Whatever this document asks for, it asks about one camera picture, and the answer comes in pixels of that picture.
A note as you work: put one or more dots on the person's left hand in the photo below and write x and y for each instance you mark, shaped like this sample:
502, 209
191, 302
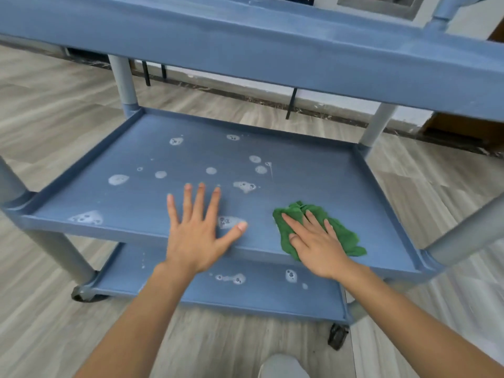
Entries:
193, 244

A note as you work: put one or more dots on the person's right hand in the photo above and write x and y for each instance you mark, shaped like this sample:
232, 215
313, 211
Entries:
319, 251

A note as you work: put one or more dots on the person's left thumb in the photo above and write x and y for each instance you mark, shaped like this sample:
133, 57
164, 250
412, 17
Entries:
233, 235

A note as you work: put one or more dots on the person's left little finger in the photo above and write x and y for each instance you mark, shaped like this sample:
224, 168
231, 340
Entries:
172, 210

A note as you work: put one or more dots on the person's right thumb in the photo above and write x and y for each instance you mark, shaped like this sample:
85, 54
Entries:
298, 242

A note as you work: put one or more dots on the person's right middle finger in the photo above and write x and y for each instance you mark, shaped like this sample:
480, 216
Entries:
314, 221

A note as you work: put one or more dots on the person's left middle finger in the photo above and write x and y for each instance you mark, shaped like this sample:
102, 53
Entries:
199, 202

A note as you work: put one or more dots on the green cleaning cloth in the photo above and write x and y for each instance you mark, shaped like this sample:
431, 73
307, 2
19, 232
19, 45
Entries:
287, 222

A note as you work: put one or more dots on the person's left forearm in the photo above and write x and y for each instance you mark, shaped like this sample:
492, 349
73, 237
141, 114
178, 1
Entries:
137, 330

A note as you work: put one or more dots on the person's right forearm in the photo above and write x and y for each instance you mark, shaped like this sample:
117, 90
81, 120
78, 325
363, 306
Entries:
405, 326

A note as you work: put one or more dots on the blue plastic utility cart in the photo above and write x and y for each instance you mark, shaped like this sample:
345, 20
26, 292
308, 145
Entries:
307, 177

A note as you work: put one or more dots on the white soap foam spots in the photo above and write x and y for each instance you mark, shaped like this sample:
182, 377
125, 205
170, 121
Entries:
118, 179

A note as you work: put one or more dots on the black caster wheel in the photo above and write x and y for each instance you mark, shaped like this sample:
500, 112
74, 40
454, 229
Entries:
338, 336
84, 294

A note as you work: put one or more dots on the black metal furniture leg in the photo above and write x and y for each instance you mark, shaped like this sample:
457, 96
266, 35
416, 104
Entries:
146, 73
291, 103
164, 72

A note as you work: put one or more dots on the white shoe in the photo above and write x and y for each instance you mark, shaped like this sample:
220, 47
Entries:
283, 368

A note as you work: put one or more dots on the grey framed panel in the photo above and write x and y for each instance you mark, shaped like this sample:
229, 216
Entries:
378, 5

